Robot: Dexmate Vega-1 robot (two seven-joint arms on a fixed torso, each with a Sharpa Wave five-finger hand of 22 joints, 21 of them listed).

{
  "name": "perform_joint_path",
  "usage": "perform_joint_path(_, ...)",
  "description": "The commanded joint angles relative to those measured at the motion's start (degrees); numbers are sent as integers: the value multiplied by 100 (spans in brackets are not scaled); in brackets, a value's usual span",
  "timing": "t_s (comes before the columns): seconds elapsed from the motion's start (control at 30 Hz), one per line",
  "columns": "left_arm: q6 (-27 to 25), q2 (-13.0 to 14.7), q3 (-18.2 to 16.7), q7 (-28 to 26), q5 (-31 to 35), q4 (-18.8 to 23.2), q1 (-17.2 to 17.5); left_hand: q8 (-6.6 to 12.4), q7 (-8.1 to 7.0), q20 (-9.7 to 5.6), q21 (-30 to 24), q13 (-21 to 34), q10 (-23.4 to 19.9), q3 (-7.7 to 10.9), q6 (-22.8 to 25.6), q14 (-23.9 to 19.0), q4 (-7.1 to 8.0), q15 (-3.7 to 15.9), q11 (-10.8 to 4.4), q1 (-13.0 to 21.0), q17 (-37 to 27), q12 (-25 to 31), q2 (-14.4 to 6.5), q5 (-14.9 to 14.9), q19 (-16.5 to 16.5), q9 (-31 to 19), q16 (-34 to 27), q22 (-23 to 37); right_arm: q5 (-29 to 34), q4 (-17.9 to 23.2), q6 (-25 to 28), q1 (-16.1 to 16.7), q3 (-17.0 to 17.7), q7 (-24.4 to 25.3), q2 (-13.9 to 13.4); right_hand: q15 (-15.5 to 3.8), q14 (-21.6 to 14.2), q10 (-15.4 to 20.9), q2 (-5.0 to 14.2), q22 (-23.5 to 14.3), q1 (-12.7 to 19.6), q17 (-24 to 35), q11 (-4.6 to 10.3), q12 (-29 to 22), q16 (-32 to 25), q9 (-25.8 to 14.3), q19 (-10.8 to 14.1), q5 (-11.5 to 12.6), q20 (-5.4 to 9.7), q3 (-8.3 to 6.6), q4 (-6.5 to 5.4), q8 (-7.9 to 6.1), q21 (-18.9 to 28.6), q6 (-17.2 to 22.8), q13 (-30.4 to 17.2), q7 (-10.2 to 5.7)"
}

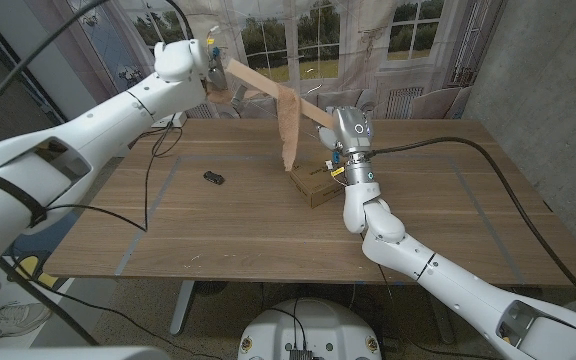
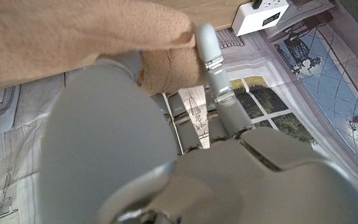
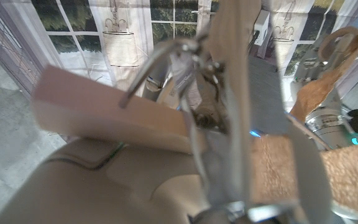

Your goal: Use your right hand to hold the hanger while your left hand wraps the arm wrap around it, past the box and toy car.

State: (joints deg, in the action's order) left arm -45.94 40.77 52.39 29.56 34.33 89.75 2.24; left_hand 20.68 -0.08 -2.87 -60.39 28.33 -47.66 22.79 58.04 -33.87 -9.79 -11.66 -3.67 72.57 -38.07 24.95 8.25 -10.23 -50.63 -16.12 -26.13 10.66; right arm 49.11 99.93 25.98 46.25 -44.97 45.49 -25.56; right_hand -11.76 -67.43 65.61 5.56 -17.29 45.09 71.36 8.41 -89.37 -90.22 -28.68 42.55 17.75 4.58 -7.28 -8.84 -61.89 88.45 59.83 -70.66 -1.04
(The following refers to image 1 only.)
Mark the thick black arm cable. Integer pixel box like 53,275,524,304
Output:
0,0,194,146
367,136,576,324

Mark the grey table leg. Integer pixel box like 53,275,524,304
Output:
170,279,197,336
425,314,457,346

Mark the tan elastic arm wrap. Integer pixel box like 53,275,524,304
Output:
206,84,303,173

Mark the printed window backdrop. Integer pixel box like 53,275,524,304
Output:
22,0,509,151

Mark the yellow and black object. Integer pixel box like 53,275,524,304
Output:
17,255,59,289

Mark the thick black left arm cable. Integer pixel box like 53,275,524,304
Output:
0,0,194,146

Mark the white power strip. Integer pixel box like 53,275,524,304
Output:
152,112,188,129

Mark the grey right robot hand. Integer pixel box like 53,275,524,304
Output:
317,105,375,156

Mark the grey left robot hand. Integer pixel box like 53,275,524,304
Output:
205,55,250,114

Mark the grey sneaker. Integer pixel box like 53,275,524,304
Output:
0,299,53,346

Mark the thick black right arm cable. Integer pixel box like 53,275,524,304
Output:
367,136,576,324

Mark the wooden clip hanger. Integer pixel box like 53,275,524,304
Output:
225,58,337,130

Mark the black looped power cable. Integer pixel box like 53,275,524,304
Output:
140,122,184,159

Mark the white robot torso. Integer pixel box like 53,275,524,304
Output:
237,298,383,360

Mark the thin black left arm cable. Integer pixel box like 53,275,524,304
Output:
42,114,184,234

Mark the brown cardboard box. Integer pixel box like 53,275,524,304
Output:
288,157,349,210

